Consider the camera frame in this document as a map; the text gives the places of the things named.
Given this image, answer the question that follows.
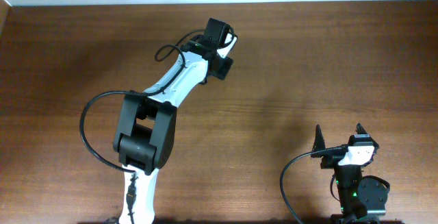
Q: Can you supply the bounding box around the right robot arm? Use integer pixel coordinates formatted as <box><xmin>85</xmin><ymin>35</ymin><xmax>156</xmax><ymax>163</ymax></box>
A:
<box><xmin>311</xmin><ymin>124</ymin><xmax>390</xmax><ymax>223</ymax></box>

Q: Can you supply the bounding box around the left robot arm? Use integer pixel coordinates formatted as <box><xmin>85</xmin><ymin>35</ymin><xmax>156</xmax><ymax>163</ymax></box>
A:
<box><xmin>110</xmin><ymin>18</ymin><xmax>237</xmax><ymax>223</ymax></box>

